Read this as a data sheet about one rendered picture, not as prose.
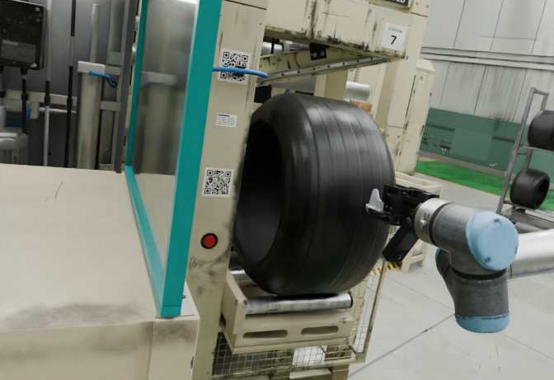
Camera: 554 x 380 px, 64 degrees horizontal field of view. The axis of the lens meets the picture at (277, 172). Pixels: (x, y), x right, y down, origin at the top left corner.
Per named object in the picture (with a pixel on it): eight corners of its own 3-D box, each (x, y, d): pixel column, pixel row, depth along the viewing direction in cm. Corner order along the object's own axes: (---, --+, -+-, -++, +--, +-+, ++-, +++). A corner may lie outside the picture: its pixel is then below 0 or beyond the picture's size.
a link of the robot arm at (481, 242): (484, 283, 72) (480, 224, 70) (429, 259, 83) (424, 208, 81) (525, 265, 75) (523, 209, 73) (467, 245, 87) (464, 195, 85)
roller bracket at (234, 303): (232, 335, 113) (237, 301, 111) (199, 266, 149) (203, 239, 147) (244, 335, 114) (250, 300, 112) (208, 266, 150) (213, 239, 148)
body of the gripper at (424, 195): (409, 185, 100) (448, 195, 89) (403, 223, 101) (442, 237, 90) (381, 184, 97) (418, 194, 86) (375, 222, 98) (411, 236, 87)
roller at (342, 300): (237, 318, 117) (241, 304, 115) (233, 307, 121) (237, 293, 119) (351, 311, 131) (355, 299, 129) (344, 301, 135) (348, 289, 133)
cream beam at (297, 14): (241, 24, 131) (248, -29, 128) (219, 27, 153) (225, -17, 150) (406, 59, 155) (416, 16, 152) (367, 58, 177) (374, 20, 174)
